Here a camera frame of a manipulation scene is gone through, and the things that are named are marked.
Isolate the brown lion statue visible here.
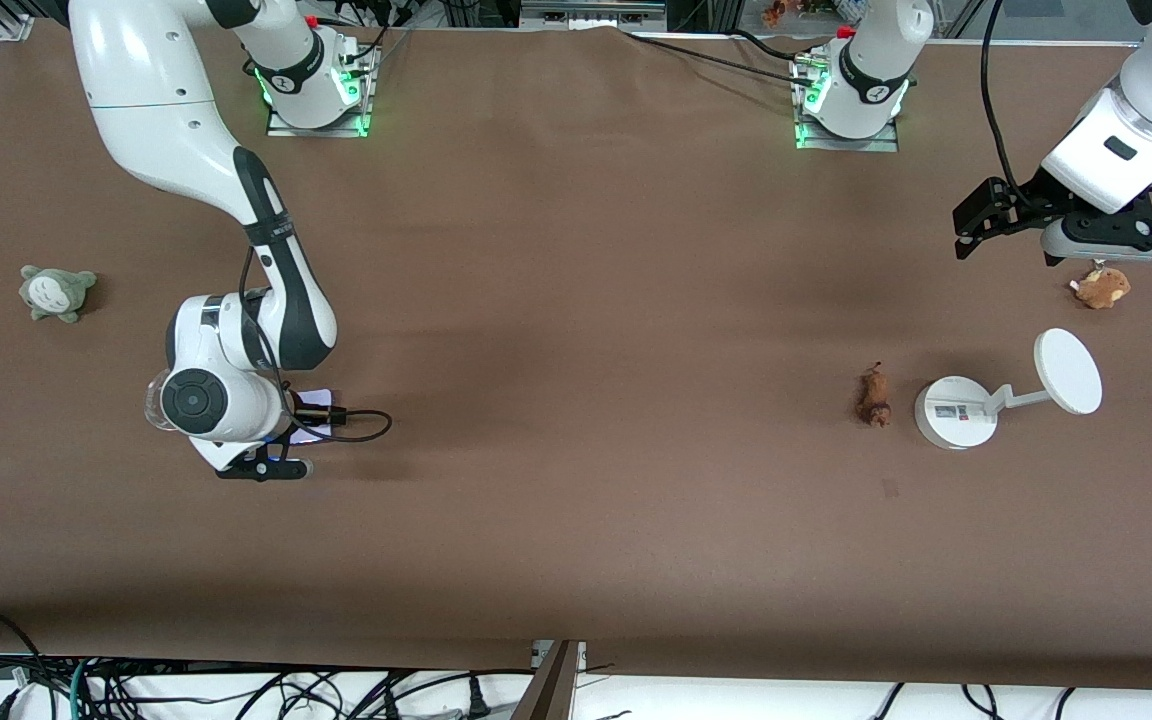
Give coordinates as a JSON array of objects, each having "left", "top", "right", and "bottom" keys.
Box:
[{"left": 857, "top": 362, "right": 893, "bottom": 429}]

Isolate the purple phone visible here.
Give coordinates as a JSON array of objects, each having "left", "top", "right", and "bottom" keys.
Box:
[{"left": 290, "top": 388, "right": 334, "bottom": 443}]

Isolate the brown hamster plush toy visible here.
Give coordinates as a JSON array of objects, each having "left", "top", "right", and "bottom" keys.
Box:
[{"left": 1070, "top": 264, "right": 1133, "bottom": 310}]

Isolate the brown table cover sheet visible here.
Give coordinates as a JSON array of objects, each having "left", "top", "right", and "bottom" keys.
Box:
[{"left": 0, "top": 18, "right": 1152, "bottom": 693}]

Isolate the wooden table beam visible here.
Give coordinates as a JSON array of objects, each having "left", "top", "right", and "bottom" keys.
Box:
[{"left": 510, "top": 640, "right": 583, "bottom": 720}]

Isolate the clear glass cup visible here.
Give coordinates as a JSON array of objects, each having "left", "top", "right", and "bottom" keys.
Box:
[{"left": 142, "top": 372, "right": 175, "bottom": 433}]

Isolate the grey totoro plush toy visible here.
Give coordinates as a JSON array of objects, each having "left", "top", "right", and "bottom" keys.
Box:
[{"left": 18, "top": 264, "right": 98, "bottom": 324}]

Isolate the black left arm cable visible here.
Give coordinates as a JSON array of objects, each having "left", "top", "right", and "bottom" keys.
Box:
[{"left": 979, "top": 0, "right": 1033, "bottom": 193}]

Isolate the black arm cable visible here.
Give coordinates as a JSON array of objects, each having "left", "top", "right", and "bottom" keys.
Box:
[
  {"left": 979, "top": 0, "right": 1033, "bottom": 193},
  {"left": 236, "top": 244, "right": 395, "bottom": 444}
]

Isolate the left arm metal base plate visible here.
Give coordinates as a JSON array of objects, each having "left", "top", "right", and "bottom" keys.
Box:
[{"left": 789, "top": 48, "right": 905, "bottom": 153}]

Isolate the black cable across table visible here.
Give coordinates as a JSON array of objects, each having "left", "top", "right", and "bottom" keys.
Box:
[{"left": 620, "top": 27, "right": 819, "bottom": 87}]

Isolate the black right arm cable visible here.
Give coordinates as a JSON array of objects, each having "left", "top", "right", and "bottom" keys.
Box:
[{"left": 236, "top": 244, "right": 395, "bottom": 444}]

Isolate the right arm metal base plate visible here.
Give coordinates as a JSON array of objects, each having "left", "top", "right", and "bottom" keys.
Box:
[{"left": 265, "top": 38, "right": 380, "bottom": 139}]

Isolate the green floor cable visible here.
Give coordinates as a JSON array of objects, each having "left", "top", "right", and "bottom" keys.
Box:
[{"left": 68, "top": 658, "right": 95, "bottom": 720}]

